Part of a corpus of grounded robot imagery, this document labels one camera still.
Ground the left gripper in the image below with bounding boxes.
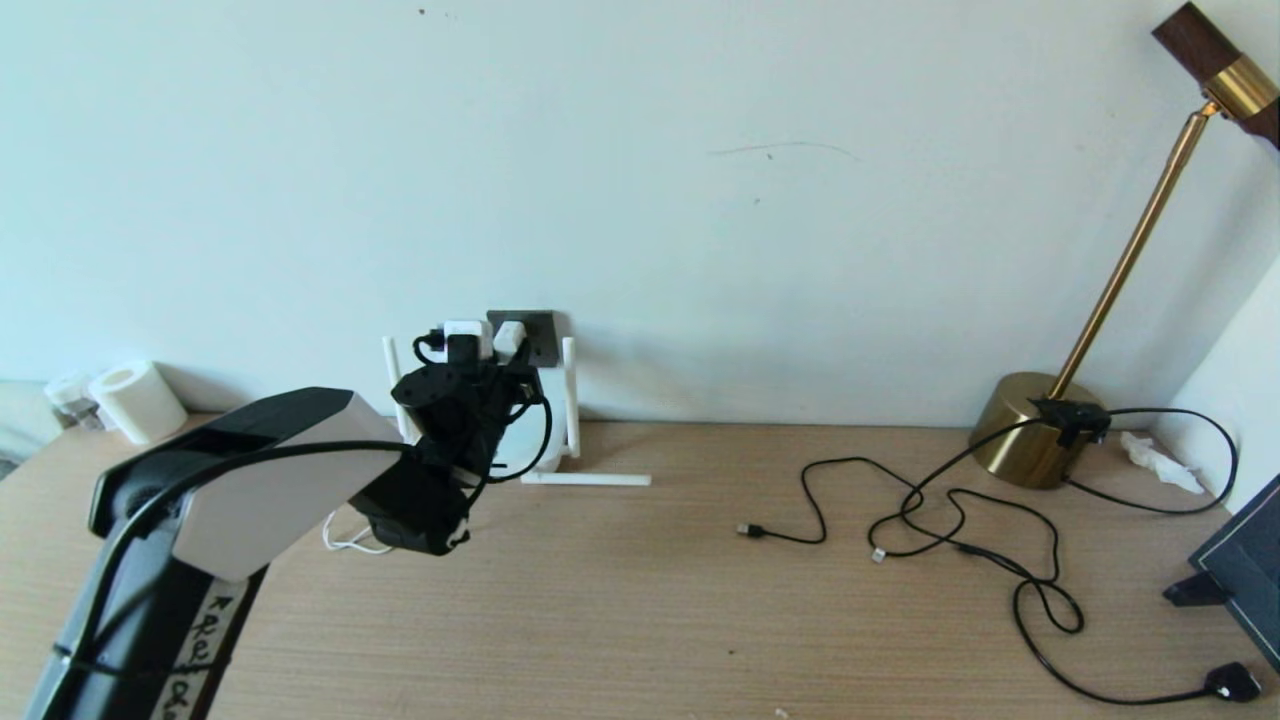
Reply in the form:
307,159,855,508
455,358,546,473

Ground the white router with antennas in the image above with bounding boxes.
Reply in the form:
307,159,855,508
382,336,653,489

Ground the white toilet paper roll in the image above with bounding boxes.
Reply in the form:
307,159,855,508
88,360,189,446

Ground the small clear jar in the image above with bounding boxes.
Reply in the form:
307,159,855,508
43,374,105,433

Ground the brass desk lamp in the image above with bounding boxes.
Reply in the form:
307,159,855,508
968,1,1280,492

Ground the crumpled white tissue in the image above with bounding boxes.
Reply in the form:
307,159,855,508
1118,430,1208,496

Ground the dark wall socket plate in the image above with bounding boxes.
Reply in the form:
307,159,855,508
486,310,557,370

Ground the white cable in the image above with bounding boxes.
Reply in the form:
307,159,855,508
321,508,397,557

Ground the black usb cable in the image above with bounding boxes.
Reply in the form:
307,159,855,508
737,456,1063,561

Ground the black lamp cord with plug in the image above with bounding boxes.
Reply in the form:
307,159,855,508
866,404,1264,707

